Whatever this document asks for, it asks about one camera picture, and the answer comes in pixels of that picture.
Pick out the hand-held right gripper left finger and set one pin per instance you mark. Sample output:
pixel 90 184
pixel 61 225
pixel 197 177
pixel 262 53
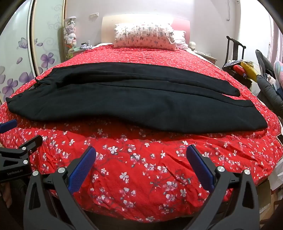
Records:
pixel 81 171

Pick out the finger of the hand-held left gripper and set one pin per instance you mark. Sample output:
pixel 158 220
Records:
pixel 7 126
pixel 31 143

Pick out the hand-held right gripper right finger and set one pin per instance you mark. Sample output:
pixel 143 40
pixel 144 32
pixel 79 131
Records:
pixel 201 171

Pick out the black pants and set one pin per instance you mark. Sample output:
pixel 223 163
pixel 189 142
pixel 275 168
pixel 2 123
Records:
pixel 132 99

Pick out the red floral blanket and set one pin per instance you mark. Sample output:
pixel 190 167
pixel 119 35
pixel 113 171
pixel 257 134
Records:
pixel 132 168

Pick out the cardboard box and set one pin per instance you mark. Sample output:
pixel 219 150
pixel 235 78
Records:
pixel 266 194

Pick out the wardrobe with purple flower doors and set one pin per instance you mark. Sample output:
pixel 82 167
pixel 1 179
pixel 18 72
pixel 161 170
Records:
pixel 44 44

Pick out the dark padded jacket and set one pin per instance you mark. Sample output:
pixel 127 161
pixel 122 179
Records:
pixel 265 86

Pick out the red cloth bundle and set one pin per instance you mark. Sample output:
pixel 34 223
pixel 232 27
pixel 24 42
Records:
pixel 238 69

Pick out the yellow cloth bundle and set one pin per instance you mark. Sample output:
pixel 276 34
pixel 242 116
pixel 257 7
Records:
pixel 249 70

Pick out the wooden nightstand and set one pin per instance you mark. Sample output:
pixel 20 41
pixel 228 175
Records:
pixel 207 58

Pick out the stack of plush toys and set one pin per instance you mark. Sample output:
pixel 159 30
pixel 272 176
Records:
pixel 70 31

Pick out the black wooden chair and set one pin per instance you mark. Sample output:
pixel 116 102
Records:
pixel 242 53

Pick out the white round lamp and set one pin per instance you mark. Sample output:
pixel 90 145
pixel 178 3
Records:
pixel 192 45

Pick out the plain pale pillow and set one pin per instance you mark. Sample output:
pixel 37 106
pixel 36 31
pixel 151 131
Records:
pixel 180 39

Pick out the cream and pink headboard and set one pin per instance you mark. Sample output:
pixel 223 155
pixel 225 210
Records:
pixel 108 28

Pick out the floral print pillow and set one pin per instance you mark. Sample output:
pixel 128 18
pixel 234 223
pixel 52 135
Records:
pixel 143 35

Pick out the pink curtain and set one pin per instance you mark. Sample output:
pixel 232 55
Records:
pixel 277 39

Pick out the white wall socket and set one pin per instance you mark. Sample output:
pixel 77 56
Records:
pixel 94 15

